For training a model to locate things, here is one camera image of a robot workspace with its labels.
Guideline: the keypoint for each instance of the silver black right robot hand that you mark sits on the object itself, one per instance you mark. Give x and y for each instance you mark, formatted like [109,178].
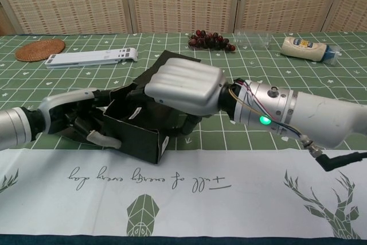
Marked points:
[186,84]

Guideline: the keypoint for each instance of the bunch of red grapes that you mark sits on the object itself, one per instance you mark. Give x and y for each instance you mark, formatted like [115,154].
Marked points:
[209,41]

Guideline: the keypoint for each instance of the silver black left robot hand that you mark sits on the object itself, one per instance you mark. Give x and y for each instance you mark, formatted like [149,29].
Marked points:
[66,101]

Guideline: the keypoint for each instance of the green checked deer tablecloth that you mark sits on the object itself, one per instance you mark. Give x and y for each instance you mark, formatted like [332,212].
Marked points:
[229,199]

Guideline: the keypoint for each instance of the black cardboard box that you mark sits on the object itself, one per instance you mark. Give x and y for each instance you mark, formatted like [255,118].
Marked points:
[137,136]

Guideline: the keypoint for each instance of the clear plastic cup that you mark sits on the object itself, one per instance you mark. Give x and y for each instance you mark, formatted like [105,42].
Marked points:
[252,39]

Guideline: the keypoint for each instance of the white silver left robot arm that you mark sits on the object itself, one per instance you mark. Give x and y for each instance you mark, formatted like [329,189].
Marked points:
[17,127]

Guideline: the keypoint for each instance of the white folding laptop stand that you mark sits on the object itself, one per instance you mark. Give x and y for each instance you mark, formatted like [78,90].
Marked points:
[86,57]

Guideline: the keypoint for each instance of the round woven rattan coaster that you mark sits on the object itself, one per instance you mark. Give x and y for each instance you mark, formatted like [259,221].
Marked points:
[40,51]

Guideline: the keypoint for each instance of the mayonnaise squeeze bottle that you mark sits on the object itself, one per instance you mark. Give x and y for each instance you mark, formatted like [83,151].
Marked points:
[301,48]

